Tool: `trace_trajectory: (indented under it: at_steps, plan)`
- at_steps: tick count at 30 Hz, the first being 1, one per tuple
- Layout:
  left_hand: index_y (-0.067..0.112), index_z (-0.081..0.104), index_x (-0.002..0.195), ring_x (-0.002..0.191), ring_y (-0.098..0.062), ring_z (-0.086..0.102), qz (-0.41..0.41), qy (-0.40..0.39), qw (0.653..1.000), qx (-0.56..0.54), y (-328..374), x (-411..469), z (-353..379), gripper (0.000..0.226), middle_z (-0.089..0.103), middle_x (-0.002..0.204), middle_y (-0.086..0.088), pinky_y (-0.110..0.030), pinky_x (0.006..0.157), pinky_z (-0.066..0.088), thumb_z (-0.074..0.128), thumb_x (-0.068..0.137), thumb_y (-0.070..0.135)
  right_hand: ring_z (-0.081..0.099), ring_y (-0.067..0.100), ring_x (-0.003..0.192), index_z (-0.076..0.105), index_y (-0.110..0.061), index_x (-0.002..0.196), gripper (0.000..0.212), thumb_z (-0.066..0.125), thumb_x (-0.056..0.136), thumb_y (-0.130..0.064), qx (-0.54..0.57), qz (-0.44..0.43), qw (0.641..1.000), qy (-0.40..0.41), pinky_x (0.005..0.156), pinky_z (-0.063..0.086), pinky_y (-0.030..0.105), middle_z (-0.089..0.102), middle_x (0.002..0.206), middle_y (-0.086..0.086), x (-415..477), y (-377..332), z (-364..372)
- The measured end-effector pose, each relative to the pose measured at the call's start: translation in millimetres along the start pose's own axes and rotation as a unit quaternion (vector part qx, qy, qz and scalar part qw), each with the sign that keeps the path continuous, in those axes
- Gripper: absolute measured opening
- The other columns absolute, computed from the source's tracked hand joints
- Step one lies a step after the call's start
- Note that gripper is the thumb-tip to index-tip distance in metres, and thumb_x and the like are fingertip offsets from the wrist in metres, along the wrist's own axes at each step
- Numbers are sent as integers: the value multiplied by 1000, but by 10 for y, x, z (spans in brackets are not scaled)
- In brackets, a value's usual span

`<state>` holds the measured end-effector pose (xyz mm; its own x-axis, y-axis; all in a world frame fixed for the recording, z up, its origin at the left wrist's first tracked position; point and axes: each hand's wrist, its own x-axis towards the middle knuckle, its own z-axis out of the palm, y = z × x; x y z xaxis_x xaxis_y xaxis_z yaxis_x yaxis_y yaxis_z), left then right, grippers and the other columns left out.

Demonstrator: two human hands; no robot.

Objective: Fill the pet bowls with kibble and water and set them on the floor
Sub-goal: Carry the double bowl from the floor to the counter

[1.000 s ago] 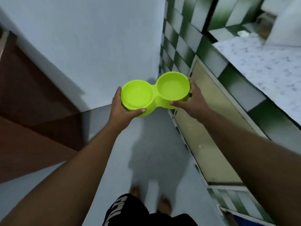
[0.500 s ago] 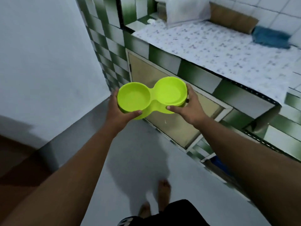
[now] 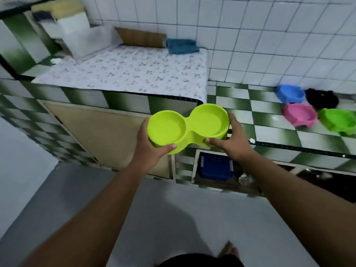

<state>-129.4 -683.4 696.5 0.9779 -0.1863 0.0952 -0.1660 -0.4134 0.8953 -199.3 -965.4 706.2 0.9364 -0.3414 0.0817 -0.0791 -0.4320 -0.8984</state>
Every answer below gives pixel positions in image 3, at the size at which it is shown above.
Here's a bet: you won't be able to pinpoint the person's right hand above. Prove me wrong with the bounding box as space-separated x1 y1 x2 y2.
205 111 255 163

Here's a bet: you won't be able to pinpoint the person's left hand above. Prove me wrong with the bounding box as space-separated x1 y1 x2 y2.
131 117 178 175

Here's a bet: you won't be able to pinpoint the blue lidded storage box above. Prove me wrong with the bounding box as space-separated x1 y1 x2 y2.
198 152 235 182

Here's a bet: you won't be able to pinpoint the yellow-green double pet bowl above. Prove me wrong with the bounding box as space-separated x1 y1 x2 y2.
146 103 231 155

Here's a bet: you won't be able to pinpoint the clear plastic water bottle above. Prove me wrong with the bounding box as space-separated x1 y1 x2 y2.
238 172 254 187

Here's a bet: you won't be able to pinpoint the pink cat-ear bowl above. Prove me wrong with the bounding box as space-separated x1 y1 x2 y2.
282 103 319 128

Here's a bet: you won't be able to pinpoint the blue cat bowl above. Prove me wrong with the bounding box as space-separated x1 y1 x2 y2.
275 84 306 104

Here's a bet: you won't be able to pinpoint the black cat bowl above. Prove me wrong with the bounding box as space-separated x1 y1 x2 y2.
305 88 340 110

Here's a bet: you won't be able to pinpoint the green cat bowl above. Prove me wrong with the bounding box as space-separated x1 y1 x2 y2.
317 108 356 136

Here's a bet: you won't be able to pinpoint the person's left forearm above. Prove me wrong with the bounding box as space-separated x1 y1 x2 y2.
19 164 149 267

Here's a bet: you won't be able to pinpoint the person's right forearm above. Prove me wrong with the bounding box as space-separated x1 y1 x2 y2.
239 151 356 267

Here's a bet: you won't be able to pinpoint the person's right foot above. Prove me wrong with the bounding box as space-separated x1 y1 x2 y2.
218 241 240 259

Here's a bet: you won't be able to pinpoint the beige cupboard door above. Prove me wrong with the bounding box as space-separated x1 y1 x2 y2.
37 100 174 180

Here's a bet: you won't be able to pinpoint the checkered tiled counter base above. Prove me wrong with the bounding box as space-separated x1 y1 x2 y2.
0 13 356 203

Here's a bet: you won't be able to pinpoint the white floral cloth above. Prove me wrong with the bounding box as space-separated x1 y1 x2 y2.
32 44 209 103

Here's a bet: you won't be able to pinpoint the teal folded towel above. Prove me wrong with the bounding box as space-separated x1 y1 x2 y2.
166 38 200 55

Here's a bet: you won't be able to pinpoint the brown cardboard roll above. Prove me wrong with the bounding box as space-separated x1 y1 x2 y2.
114 27 167 49

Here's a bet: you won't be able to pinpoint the black shorts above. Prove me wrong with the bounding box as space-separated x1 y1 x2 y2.
157 253 245 267

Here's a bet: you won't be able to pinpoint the white pillow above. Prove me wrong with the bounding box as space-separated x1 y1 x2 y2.
60 24 124 61

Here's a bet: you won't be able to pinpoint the white box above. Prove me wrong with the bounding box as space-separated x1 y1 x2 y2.
37 11 91 39

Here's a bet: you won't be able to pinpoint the yellow sponge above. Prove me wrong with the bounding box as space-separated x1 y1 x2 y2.
30 0 85 20

